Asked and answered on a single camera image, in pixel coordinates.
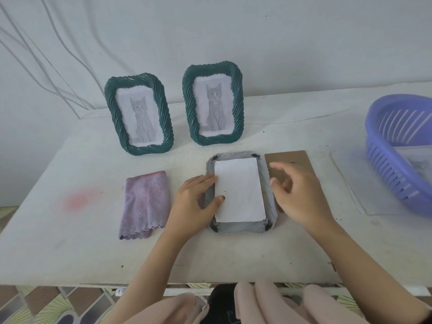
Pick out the thin dark cable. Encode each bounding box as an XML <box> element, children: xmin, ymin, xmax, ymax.
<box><xmin>20</xmin><ymin>33</ymin><xmax>90</xmax><ymax>111</ymax></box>

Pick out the grey rope-pattern frame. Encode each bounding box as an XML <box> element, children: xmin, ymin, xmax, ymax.
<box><xmin>205</xmin><ymin>151</ymin><xmax>279</xmax><ymax>234</ymax></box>

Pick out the person's right forearm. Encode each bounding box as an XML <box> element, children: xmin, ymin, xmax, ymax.
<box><xmin>312</xmin><ymin>220</ymin><xmax>431</xmax><ymax>324</ymax></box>

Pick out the dark green rope-pattern frame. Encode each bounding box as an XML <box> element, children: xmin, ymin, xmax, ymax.
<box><xmin>103</xmin><ymin>72</ymin><xmax>175</xmax><ymax>156</ymax></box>
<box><xmin>182</xmin><ymin>61</ymin><xmax>245</xmax><ymax>147</ymax></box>

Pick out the purple plastic basket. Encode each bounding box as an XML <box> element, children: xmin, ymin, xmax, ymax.
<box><xmin>365</xmin><ymin>94</ymin><xmax>432</xmax><ymax>218</ymax></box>

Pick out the person's left forearm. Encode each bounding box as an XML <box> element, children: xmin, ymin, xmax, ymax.
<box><xmin>104</xmin><ymin>231</ymin><xmax>185</xmax><ymax>324</ymax></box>

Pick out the grey wavy cable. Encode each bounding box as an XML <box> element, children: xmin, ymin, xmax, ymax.
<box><xmin>0</xmin><ymin>40</ymin><xmax>94</xmax><ymax>111</ymax></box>

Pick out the person's right hand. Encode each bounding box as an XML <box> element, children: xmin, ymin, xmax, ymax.
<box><xmin>269</xmin><ymin>162</ymin><xmax>338</xmax><ymax>236</ymax></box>

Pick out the purple cleaning cloth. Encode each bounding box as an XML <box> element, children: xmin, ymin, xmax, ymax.
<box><xmin>118</xmin><ymin>171</ymin><xmax>171</xmax><ymax>241</ymax></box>

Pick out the person's left hand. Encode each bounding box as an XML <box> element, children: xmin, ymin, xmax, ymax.
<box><xmin>163</xmin><ymin>173</ymin><xmax>226</xmax><ymax>245</ymax></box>

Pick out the brown cardboard backing board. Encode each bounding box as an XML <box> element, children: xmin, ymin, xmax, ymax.
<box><xmin>264</xmin><ymin>150</ymin><xmax>320</xmax><ymax>213</ymax></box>

